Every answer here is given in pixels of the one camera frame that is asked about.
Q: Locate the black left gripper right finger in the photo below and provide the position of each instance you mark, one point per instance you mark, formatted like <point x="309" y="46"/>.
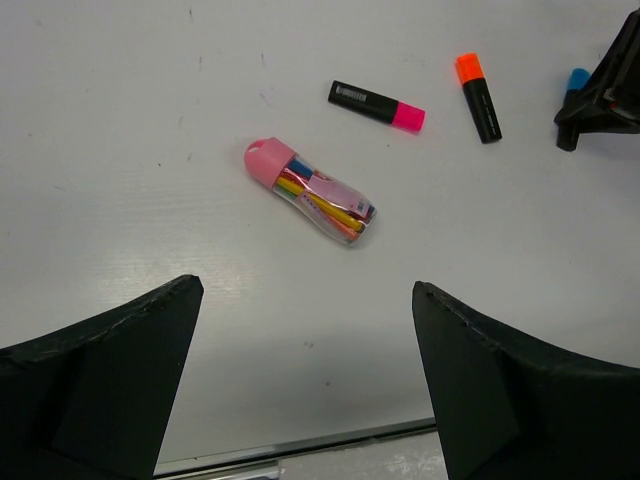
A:
<point x="510" y="406"/>

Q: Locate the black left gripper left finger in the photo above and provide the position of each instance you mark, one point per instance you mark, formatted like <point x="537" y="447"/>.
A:
<point x="93" y="400"/>

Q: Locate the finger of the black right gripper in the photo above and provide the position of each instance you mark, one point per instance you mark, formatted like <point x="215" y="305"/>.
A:
<point x="609" y="102"/>

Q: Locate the blue black highlighter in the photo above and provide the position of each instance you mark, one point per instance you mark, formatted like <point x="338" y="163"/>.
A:
<point x="577" y="80"/>

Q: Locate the pink capped marker tube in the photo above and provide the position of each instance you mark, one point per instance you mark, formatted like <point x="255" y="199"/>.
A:
<point x="340" y="211"/>

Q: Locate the orange black highlighter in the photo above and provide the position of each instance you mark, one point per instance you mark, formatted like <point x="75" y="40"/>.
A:
<point x="478" y="98"/>

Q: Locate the pink black highlighter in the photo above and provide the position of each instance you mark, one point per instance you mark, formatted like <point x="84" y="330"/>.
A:
<point x="377" y="107"/>

